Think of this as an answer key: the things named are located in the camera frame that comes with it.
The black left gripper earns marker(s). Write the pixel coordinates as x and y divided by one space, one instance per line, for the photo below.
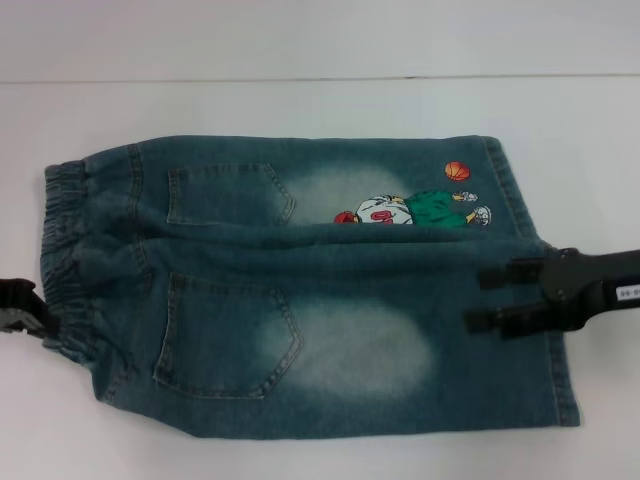
15 300

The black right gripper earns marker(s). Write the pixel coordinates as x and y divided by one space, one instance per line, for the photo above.
595 295

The blue denim shorts basketball print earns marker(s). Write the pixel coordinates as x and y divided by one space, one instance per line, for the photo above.
350 280

